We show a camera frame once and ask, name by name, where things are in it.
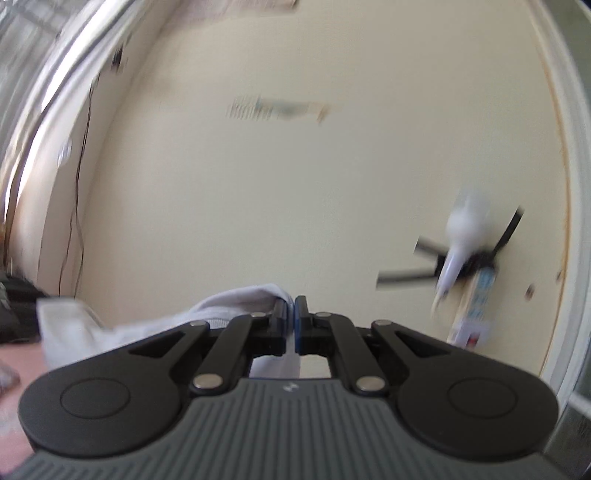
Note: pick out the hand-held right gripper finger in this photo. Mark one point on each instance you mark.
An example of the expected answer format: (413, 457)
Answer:
(298, 327)
(290, 325)

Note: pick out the white small garment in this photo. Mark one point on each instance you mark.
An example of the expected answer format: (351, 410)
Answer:
(231, 302)

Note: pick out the small printed box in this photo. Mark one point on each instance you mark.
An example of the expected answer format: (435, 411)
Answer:
(475, 314)

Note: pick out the dark object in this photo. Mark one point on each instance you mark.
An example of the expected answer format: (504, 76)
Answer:
(16, 309)

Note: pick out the pink printed bed sheet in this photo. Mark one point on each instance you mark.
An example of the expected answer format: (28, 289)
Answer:
(16, 369)

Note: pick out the white rounded wall device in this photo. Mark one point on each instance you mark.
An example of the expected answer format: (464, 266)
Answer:
(464, 226)

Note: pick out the blurred wall sticker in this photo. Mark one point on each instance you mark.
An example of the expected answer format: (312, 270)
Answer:
(277, 108)

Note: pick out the white window frame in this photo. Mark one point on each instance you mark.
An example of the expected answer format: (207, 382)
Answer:
(577, 184)

